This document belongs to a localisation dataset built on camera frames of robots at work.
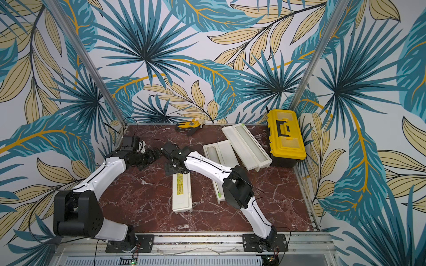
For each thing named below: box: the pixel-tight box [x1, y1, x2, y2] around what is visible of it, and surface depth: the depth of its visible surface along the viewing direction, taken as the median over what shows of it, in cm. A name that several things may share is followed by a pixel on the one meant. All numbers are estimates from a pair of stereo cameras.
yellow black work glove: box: [174, 118, 206, 136], surface depth 119 cm
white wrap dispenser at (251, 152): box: [221, 123, 273, 172], surface depth 102 cm
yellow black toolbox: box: [266, 109, 308, 168], surface depth 94 cm
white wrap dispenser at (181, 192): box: [171, 171, 193, 213], surface depth 81 cm
